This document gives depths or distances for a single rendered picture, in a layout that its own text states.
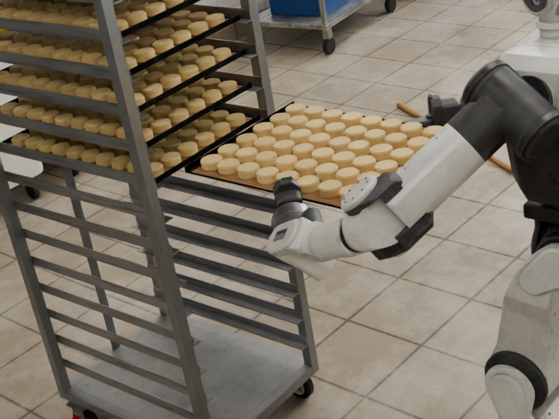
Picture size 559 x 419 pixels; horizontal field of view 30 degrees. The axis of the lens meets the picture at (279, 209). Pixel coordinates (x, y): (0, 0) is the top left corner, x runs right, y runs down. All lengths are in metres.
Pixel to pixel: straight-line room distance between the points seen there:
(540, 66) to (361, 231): 0.41
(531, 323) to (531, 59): 0.60
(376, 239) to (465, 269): 2.03
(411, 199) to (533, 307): 0.52
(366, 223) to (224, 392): 1.44
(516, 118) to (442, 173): 0.14
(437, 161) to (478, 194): 2.56
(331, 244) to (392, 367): 1.54
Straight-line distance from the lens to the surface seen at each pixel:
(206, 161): 2.36
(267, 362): 3.17
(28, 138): 2.88
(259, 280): 3.05
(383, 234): 1.74
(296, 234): 1.89
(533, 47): 1.87
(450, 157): 1.70
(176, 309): 2.60
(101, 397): 3.20
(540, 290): 2.08
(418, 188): 1.70
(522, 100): 1.71
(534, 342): 2.21
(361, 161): 2.24
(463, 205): 4.17
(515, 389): 2.24
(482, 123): 1.70
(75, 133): 2.60
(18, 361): 3.77
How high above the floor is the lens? 1.98
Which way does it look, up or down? 27 degrees down
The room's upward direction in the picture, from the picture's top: 10 degrees counter-clockwise
